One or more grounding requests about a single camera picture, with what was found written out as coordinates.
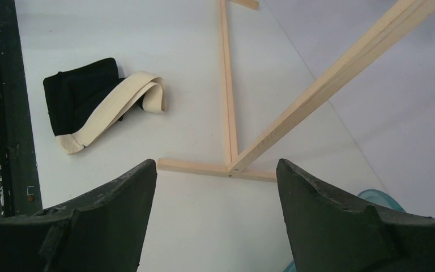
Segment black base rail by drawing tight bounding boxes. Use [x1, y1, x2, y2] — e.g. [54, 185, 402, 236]
[0, 1, 42, 218]

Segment teal plastic basket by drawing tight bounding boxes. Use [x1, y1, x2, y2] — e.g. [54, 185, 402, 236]
[283, 189, 407, 272]

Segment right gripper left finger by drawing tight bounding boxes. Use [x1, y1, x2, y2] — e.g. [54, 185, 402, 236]
[0, 159, 157, 271]

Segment wooden clothes rack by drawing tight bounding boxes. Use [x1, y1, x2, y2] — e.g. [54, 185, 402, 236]
[157, 1, 435, 182]

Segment black white-banded underwear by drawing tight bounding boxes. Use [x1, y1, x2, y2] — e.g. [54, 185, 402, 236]
[43, 58, 166, 155]

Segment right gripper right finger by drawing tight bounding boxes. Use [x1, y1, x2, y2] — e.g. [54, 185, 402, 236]
[276, 159, 435, 271]

